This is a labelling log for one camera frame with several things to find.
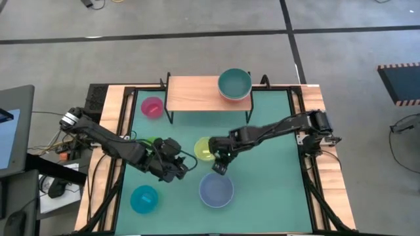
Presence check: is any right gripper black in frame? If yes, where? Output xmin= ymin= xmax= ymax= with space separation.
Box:
xmin=209 ymin=136 xmax=238 ymax=176

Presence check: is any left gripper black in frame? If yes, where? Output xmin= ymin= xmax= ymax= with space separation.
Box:
xmin=153 ymin=137 xmax=190 ymax=184

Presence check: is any small pink translucent bowl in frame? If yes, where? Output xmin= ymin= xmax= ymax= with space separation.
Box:
xmin=140 ymin=96 xmax=164 ymax=119

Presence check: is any large dark teal bowl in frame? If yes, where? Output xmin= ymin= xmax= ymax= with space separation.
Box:
xmin=217 ymin=68 xmax=253 ymax=99

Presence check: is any wooden shelf with black legs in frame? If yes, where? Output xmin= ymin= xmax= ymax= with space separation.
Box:
xmin=163 ymin=71 xmax=254 ymax=125

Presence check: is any large periwinkle blue bowl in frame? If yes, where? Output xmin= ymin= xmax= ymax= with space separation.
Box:
xmin=198 ymin=172 xmax=235 ymax=209

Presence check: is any small yellow translucent bowl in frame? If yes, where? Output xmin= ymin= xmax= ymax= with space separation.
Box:
xmin=194 ymin=136 xmax=217 ymax=162

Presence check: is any small cyan translucent bowl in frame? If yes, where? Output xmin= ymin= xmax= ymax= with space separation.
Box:
xmin=129 ymin=184 xmax=159 ymax=215

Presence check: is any green table mat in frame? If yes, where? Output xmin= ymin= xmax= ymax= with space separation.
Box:
xmin=114 ymin=90 xmax=314 ymax=234

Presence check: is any black perforated box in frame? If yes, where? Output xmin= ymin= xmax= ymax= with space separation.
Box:
xmin=83 ymin=83 xmax=110 ymax=121

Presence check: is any white paper sheet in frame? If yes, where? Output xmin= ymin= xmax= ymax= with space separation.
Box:
xmin=38 ymin=163 xmax=82 ymax=214

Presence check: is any black slanted bar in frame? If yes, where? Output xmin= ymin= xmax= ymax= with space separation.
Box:
xmin=25 ymin=153 xmax=88 ymax=186

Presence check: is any black handheld device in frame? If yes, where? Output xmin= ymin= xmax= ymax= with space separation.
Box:
xmin=47 ymin=178 xmax=68 ymax=199

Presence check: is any dark grey desk panel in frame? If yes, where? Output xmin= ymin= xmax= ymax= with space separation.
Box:
xmin=0 ymin=170 xmax=41 ymax=236

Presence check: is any grey monitor with blue screen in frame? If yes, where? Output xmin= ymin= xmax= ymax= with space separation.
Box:
xmin=0 ymin=85 xmax=35 ymax=178

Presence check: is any black computer mouse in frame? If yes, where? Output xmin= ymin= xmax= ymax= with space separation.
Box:
xmin=5 ymin=209 xmax=28 ymax=236

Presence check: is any dark platform with striped edge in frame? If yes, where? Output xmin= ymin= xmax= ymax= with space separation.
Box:
xmin=377 ymin=62 xmax=420 ymax=106

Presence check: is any black looped gripper cable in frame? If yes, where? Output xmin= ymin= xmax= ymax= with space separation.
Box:
xmin=178 ymin=149 xmax=199 ymax=172

